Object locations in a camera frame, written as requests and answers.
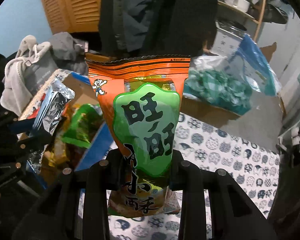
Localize silver foil snack pack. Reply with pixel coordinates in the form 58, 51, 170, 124
30, 78, 75, 136

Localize green snack bag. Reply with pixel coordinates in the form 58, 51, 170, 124
62, 103, 103, 148

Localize orange green rice cracker bag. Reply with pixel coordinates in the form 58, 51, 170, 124
87, 55, 190, 218

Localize long gold snack pack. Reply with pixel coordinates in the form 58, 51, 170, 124
47, 135, 70, 167

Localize blue cardboard box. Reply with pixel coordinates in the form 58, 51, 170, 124
17, 68, 118, 189

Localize cat pattern tablecloth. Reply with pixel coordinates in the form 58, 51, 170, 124
18, 68, 281, 240

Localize grey tote bag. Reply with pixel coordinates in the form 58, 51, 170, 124
23, 51, 58, 96

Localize cardboard box on floor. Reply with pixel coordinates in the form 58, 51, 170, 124
180, 97, 240, 128

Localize grey crumpled garment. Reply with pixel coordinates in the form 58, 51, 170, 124
49, 32, 88, 76

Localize wooden drawer chest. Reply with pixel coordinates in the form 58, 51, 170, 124
85, 53, 111, 62

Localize teal checked cloth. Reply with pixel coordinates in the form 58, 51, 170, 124
184, 69, 253, 115

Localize shoe rack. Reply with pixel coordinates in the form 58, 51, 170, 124
276, 121, 300, 167

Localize blue plastic bag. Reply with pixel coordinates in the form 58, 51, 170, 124
229, 35, 281, 96

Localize wooden louvered door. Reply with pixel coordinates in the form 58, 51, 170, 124
42, 0, 101, 34

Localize white patterned appliance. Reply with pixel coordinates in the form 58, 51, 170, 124
210, 19, 247, 57

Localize hanging dark coats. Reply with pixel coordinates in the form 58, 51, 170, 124
98, 0, 218, 59

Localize wooden shelf rack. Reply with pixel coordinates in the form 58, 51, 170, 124
218, 0, 267, 42

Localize steel cooking pot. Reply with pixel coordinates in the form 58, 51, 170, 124
224, 0, 250, 12

